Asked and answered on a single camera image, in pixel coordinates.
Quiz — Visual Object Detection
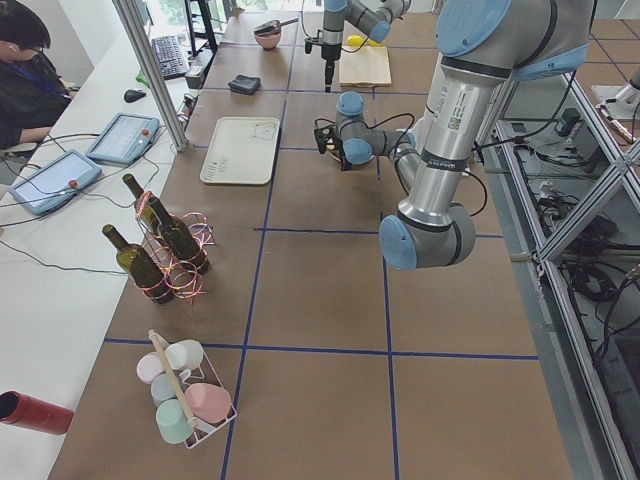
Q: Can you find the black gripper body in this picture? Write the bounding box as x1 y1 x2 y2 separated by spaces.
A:
305 27 343 62
314 124 350 167

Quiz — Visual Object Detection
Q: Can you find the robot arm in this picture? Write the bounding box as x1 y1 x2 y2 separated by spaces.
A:
330 0 596 270
305 0 411 93

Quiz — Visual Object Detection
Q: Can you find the cream bear tray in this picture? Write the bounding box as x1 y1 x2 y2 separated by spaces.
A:
199 116 280 185

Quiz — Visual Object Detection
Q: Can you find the yellow lemon right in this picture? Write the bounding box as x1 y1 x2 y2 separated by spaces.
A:
346 35 365 47

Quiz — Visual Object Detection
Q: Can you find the wooden cutting board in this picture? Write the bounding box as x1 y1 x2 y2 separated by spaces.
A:
339 46 392 87

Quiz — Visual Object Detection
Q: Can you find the pink bowl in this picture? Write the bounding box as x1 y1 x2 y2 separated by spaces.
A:
254 32 281 50

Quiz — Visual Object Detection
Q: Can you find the metal scoop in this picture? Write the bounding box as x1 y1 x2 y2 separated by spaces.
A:
253 18 299 36

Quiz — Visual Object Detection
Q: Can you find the grey folded cloth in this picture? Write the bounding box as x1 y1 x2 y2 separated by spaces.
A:
228 74 261 95

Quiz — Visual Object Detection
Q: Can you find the black keyboard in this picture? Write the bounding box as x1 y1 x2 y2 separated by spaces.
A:
151 35 189 80

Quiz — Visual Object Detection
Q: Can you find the black computer mouse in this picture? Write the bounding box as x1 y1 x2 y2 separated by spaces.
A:
123 89 146 103

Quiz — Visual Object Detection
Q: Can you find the far teach pendant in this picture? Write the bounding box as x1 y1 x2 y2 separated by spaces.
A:
86 112 160 165

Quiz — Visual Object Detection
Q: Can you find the teach pendant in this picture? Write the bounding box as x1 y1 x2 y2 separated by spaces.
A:
9 150 102 216
86 112 160 165

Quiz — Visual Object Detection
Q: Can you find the dark green wine bottle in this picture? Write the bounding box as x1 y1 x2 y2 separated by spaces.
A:
102 224 174 304

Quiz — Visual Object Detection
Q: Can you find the white cup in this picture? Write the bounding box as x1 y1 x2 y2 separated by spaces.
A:
164 339 204 371

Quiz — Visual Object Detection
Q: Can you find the light pink cup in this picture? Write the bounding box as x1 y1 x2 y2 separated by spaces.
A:
136 352 165 385

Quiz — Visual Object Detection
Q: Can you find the grey blue cup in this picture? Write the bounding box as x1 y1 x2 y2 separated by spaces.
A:
150 373 176 407

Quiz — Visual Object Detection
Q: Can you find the near teach pendant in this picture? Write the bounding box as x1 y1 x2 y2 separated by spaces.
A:
9 150 102 216

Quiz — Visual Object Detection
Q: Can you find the seated person in black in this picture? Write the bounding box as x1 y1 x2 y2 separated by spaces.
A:
1 1 73 149

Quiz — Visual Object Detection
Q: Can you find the mint green cup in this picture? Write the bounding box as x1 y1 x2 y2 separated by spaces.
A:
155 398 194 444

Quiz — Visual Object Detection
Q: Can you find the red cylinder bottle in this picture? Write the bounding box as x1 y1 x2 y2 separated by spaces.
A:
1 391 74 435

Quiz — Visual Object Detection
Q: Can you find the copper wire bottle rack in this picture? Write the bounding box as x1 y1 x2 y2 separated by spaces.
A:
135 191 213 303

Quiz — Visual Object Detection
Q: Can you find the aluminium frame post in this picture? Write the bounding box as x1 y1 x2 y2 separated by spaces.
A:
112 0 188 152

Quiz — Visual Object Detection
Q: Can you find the white wire cup rack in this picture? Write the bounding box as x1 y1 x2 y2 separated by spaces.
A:
136 330 237 449

